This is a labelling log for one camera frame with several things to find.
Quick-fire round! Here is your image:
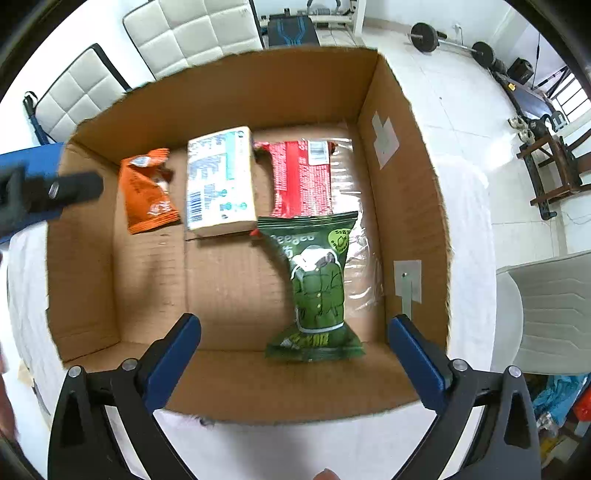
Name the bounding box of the orange snack packet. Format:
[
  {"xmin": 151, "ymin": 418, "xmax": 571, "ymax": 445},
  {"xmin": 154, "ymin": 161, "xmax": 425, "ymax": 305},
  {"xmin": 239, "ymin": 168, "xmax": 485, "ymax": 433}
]
[{"xmin": 118, "ymin": 148, "xmax": 180, "ymax": 235}]

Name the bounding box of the white blue tissue pack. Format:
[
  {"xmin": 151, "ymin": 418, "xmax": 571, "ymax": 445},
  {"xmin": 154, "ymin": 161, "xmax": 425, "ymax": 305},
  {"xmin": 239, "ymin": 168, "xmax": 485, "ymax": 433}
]
[{"xmin": 185, "ymin": 126, "xmax": 257, "ymax": 238}]

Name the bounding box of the red snack packet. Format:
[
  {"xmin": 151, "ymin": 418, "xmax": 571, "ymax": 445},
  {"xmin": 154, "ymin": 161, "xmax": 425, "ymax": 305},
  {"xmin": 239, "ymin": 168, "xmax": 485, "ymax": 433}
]
[{"xmin": 254, "ymin": 139, "xmax": 335, "ymax": 218}]

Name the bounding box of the green snack packet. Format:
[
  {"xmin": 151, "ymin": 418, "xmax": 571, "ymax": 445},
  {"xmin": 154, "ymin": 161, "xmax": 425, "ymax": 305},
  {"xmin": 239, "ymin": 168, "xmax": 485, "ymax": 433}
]
[{"xmin": 257, "ymin": 211, "xmax": 365, "ymax": 362}]

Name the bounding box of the person left hand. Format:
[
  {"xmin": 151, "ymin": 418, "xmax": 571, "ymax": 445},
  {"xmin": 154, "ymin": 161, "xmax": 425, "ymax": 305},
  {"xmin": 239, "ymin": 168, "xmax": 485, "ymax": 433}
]
[{"xmin": 0, "ymin": 354, "xmax": 20, "ymax": 444}]

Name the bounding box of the blue folded mat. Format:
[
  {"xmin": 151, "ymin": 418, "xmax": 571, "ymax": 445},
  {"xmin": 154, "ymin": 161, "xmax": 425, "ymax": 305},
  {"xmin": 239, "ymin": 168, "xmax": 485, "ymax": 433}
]
[{"xmin": 0, "ymin": 143, "xmax": 63, "ymax": 177}]

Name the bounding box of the blue cloth bag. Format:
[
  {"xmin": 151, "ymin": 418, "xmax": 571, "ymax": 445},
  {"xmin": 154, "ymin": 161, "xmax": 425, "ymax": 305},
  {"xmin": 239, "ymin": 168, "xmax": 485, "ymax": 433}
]
[{"xmin": 533, "ymin": 374, "xmax": 588, "ymax": 427}]

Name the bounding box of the red plastic bag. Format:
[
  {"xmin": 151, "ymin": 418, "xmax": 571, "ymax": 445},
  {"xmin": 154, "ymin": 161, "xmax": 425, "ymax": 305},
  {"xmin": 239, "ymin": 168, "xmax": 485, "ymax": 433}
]
[{"xmin": 572, "ymin": 388, "xmax": 591, "ymax": 422}]

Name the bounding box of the white padded chair left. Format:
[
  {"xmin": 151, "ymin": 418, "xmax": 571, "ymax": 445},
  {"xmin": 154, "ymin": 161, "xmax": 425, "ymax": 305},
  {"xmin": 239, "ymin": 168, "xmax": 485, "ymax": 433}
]
[{"xmin": 23, "ymin": 44, "xmax": 131, "ymax": 145}]

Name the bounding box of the white padded chair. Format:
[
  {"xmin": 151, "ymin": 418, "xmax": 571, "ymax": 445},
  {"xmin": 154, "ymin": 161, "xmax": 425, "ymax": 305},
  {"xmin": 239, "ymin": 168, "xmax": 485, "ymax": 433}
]
[
  {"xmin": 122, "ymin": 0, "xmax": 263, "ymax": 80},
  {"xmin": 23, "ymin": 44, "xmax": 131, "ymax": 145}
]

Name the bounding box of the grey plastic chair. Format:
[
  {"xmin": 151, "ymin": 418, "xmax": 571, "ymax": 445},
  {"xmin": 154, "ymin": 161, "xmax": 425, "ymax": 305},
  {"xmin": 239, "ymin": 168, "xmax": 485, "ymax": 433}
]
[{"xmin": 491, "ymin": 251, "xmax": 591, "ymax": 375}]

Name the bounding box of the white padded chair right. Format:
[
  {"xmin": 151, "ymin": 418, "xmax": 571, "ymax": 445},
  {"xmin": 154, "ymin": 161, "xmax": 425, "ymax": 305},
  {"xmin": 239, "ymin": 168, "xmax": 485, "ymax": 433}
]
[{"xmin": 122, "ymin": 0, "xmax": 263, "ymax": 80}]

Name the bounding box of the open cardboard box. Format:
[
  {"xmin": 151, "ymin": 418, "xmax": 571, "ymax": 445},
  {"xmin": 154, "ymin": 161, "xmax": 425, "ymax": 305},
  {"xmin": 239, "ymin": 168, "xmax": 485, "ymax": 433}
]
[{"xmin": 45, "ymin": 45, "xmax": 452, "ymax": 424}]

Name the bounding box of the dark wooden chair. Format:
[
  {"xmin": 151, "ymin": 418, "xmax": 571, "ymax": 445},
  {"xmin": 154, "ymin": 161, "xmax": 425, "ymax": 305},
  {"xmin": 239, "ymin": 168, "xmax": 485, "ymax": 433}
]
[{"xmin": 517, "ymin": 130, "xmax": 590, "ymax": 221}]

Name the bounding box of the black blue weight bench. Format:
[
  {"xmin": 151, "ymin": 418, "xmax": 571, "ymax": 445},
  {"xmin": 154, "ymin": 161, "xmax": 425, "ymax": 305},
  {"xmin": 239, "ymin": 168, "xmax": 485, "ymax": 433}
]
[{"xmin": 267, "ymin": 15, "xmax": 320, "ymax": 47}]

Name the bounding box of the black treadmill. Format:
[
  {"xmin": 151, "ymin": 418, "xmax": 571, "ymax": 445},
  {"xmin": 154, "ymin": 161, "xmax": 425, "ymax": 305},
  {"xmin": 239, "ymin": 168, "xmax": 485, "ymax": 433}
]
[{"xmin": 491, "ymin": 58, "xmax": 557, "ymax": 119}]

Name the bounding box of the white weight bench rack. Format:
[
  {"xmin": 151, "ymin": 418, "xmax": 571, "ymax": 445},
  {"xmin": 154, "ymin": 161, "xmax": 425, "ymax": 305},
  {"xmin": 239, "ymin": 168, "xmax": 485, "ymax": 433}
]
[{"xmin": 297, "ymin": 0, "xmax": 368, "ymax": 37}]

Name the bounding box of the floor barbell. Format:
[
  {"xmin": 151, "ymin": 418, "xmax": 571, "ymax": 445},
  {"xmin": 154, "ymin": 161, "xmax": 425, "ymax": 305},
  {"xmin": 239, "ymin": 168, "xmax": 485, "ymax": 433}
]
[{"xmin": 409, "ymin": 22, "xmax": 497, "ymax": 69}]

